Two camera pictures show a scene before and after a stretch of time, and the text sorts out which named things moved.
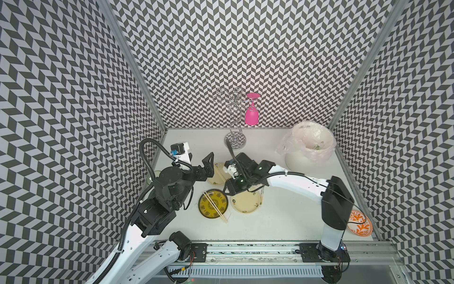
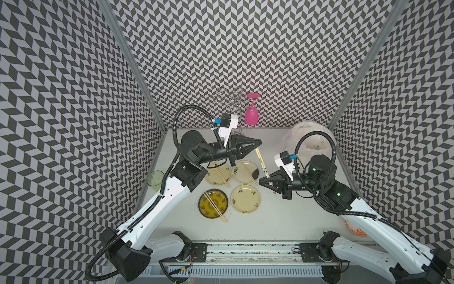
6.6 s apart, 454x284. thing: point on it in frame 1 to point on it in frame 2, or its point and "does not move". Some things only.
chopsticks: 262,196 to 262,163
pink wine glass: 251,113 does not move
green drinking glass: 149,179 does not move
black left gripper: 208,168 to 239,150
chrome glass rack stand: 237,104 does not move
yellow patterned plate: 220,200 does not move
